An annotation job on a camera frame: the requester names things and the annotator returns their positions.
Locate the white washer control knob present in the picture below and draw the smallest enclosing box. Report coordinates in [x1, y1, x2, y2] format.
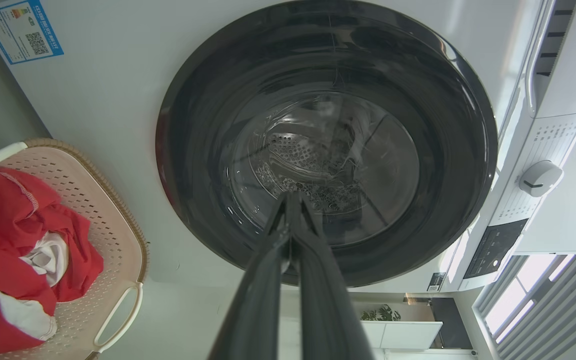
[519, 160, 565, 198]

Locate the blue energy label sticker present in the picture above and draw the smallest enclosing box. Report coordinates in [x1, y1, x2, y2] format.
[0, 0, 65, 66]

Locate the black washer display panel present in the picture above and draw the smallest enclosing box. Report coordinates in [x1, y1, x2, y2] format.
[463, 218, 529, 280]

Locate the window with grey frame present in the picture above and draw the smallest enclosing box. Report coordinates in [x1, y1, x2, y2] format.
[473, 254, 576, 360]

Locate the white front-load washing machine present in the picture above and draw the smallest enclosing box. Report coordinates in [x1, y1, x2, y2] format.
[0, 0, 576, 294]

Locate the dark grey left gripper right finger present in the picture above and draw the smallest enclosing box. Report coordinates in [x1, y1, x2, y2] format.
[288, 191, 375, 360]

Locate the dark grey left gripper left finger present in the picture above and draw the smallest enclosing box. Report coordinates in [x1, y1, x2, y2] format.
[208, 192, 291, 360]

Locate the beige perforated laundry basket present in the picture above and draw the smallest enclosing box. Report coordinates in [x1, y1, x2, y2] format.
[0, 138, 150, 360]

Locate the round dark glass washer door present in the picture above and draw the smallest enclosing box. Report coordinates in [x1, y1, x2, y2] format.
[155, 0, 499, 288]

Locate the red garment with white stripes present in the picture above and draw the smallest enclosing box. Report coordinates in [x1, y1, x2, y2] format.
[0, 167, 105, 355]

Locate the green potted plant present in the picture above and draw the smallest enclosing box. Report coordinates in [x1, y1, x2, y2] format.
[360, 304, 402, 322]

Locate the dark wall panel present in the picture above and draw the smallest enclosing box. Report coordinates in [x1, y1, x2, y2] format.
[430, 298, 474, 350]

